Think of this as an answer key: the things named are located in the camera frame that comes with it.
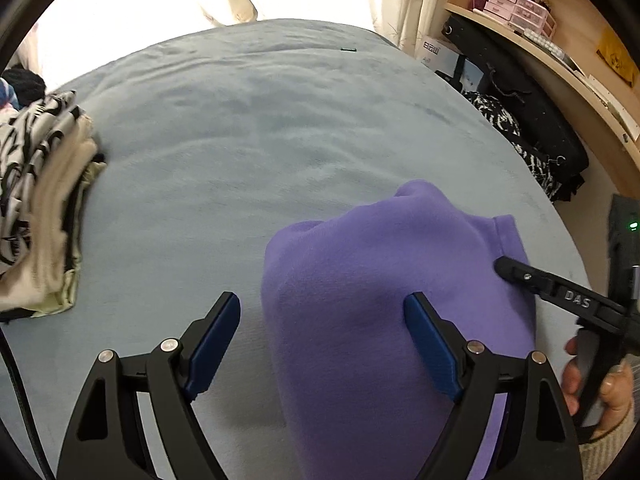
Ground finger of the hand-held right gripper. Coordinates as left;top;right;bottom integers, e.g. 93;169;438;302
494;255;628;318

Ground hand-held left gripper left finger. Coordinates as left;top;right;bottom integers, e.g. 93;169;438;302
56;291;241;480

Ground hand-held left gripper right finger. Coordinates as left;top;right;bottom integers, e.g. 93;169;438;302
404;291;585;480

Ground purple zip hoodie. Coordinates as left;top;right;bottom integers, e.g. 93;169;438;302
260;179;538;480

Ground person's right forearm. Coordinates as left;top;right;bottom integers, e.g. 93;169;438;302
577;405;640;480

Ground person's right hand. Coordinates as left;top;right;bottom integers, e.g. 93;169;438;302
560;337;636;433

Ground pale yellow folded garment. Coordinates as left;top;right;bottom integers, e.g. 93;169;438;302
30;160;108;318

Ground white papers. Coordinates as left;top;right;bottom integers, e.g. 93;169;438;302
550;45;640;141

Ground black and white patterned cloth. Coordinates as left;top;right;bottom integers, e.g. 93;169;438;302
462;91;563;201

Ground black bag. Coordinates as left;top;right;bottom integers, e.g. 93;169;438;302
442;15;590;186

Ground cream folded garment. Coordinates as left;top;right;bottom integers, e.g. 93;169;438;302
0;137;98;311

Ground grey-blue bed blanket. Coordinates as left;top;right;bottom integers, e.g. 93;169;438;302
0;19;588;480

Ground white cardboard box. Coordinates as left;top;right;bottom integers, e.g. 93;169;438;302
417;36;488;93

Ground pink drawer organizer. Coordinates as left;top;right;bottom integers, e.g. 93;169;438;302
482;0;557;36

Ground black and white printed garment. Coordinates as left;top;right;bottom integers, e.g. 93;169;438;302
0;90;93;281

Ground dark cloth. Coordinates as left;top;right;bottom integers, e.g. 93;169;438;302
0;69;47;111

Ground black cable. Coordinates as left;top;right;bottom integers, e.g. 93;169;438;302
0;332;53;480

